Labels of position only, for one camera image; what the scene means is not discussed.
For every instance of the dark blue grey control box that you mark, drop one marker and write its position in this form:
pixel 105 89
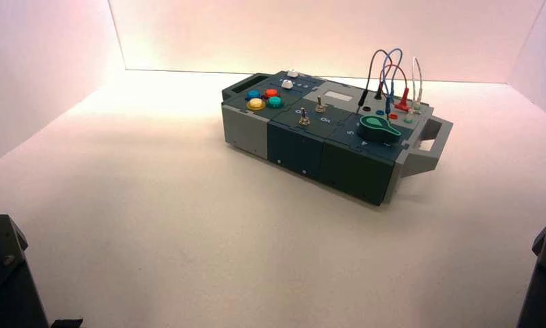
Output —
pixel 295 149

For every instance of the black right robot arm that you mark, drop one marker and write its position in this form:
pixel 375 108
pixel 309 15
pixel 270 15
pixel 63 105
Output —
pixel 544 289

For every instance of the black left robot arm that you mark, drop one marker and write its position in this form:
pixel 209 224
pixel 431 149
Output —
pixel 5 280

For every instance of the yellow push button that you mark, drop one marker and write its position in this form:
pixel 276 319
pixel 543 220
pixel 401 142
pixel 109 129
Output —
pixel 256 104

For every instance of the teal push button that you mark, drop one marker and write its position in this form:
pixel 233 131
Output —
pixel 275 102

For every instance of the red push button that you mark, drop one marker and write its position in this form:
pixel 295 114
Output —
pixel 271 93

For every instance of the blue push button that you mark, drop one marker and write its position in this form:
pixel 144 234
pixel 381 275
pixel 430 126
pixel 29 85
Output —
pixel 253 94

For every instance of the white slider cap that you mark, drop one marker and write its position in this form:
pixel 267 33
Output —
pixel 292 73
pixel 287 84

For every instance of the green rotary knob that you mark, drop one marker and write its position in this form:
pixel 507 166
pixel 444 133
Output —
pixel 377 129

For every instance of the metal toggle switch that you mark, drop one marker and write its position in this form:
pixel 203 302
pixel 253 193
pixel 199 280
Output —
pixel 320 107
pixel 304 118

